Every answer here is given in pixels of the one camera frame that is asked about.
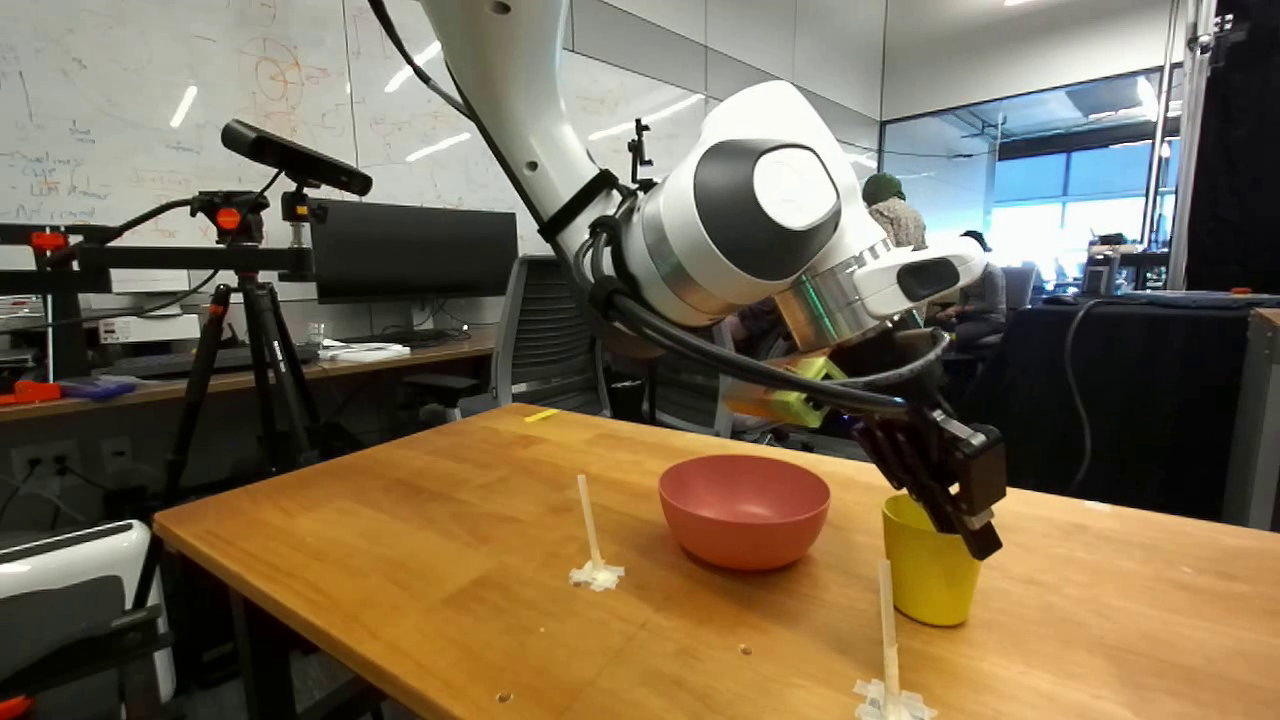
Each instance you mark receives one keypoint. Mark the pink plastic bowl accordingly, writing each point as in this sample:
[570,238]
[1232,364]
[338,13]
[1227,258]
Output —
[747,512]

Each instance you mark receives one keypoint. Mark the white taped stick far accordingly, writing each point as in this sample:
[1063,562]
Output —
[884,696]

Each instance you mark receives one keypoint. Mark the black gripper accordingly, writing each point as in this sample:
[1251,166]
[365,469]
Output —
[947,465]

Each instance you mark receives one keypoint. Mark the yellow plastic cup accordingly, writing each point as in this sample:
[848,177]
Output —
[933,576]

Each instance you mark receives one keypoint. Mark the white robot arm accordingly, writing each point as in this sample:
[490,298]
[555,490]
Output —
[761,210]

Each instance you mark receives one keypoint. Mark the white taped stick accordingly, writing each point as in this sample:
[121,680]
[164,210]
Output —
[884,696]
[592,575]

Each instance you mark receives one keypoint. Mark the black camera tripod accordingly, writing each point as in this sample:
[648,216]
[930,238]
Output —
[76,258]

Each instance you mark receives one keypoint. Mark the white taped stick near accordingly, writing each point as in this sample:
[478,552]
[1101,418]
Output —
[592,575]

